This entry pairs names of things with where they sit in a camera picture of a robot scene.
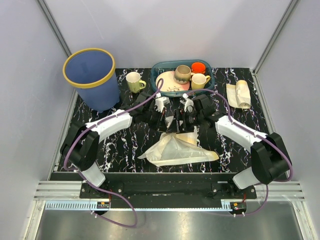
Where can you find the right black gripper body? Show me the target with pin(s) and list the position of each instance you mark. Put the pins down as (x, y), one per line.
(189, 120)

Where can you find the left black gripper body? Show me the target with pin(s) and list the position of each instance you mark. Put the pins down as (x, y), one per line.
(155, 118)

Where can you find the cream translucent trash bag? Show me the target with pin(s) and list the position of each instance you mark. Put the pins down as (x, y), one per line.
(174, 149)

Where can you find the roll of cream trash bags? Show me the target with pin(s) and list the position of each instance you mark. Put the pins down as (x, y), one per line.
(238, 95)

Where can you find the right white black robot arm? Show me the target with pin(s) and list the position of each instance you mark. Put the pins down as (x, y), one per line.
(269, 156)

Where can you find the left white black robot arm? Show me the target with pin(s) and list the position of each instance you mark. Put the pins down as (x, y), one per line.
(80, 145)

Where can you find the blue trash bin yellow rim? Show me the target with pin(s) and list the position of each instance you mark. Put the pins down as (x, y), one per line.
(92, 72)

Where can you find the cream pink floral plate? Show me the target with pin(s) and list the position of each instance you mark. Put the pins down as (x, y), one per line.
(170, 84)

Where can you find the yellow green ceramic mug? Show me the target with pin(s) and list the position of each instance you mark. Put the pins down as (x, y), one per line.
(134, 82)

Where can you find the pale yellow mug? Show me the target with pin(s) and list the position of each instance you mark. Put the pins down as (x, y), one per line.
(199, 80)

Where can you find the beige brown ceramic mug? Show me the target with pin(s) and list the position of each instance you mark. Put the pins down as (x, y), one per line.
(183, 74)

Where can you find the teal plastic basket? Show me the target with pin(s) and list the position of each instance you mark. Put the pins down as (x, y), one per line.
(165, 66)

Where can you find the orange cup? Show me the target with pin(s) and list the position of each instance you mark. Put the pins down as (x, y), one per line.
(198, 68)

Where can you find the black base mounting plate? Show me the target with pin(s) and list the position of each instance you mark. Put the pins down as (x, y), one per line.
(214, 185)

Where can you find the right connector box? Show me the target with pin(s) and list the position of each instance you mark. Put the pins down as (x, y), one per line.
(238, 208)

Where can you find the connector box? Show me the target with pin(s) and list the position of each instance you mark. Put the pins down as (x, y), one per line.
(103, 205)
(238, 208)

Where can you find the left connector box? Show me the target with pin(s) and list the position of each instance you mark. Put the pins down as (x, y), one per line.
(103, 205)

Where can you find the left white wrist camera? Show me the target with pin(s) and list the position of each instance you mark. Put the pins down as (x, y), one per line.
(161, 102)

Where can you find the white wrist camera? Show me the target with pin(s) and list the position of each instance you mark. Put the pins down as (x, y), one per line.
(161, 102)
(188, 104)

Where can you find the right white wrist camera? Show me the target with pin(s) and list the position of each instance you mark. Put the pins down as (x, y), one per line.
(188, 104)

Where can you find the aluminium frame rail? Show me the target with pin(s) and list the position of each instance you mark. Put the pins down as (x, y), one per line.
(71, 190)

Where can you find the perforated cable duct strip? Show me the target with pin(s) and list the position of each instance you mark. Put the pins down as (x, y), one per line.
(87, 205)

